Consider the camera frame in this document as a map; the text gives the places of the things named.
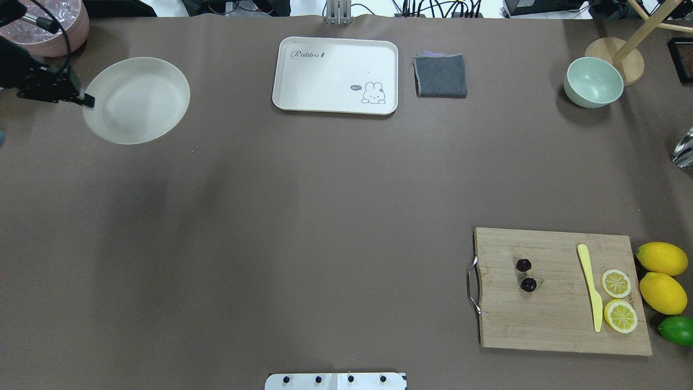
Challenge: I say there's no lemon slice upper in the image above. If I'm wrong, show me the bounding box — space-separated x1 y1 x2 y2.
603 298 638 334

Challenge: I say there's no cream rabbit tray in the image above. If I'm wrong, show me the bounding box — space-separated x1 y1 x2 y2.
272 36 399 115

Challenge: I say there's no bamboo cutting board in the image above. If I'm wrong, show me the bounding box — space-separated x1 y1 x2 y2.
469 227 652 357

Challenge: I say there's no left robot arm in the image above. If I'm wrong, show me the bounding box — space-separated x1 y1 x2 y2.
1 1 96 108

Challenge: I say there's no black framed tray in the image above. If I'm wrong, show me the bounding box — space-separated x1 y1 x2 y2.
666 37 692 83

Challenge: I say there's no pink bowl with ice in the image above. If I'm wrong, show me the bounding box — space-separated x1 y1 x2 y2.
1 1 89 57

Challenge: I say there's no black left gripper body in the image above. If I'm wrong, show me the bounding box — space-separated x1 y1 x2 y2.
16 66 82 103

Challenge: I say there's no steel scoop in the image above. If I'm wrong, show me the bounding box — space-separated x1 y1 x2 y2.
671 127 693 170

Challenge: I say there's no yellow lemon upper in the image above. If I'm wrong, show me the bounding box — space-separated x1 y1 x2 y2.
639 272 688 315

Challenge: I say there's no aluminium frame post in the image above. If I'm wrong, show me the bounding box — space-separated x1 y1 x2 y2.
324 0 353 25

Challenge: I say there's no green lime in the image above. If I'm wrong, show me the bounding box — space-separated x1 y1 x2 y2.
657 316 692 346

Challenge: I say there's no wooden cup stand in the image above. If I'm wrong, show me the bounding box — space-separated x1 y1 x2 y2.
584 1 692 86

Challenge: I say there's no grey folded cloth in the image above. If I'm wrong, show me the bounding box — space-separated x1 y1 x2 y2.
413 52 468 99

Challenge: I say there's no dark red cherry pair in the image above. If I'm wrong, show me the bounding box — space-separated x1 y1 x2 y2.
515 258 544 293

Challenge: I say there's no metal muddler in bowl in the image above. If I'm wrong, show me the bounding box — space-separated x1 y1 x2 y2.
1 1 60 33

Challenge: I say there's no yellow lemon lower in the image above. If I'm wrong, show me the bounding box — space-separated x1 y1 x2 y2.
635 242 689 277

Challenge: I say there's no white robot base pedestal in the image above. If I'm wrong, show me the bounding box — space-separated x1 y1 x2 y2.
264 372 408 389

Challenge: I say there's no yellow plastic knife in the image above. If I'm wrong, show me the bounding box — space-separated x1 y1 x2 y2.
577 243 603 333

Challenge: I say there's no lemon slice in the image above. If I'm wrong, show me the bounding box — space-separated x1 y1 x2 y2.
600 269 632 299
603 298 638 334

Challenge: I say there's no lemon slice lower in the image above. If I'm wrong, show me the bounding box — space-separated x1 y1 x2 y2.
600 269 632 299

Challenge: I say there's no yellow lemon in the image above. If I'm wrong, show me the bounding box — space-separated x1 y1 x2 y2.
635 242 689 277
639 272 688 315

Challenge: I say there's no mint green bowl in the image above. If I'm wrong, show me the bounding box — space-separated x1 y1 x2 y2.
563 57 625 108

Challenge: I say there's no beige round plate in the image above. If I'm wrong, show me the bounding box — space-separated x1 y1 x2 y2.
82 57 191 144

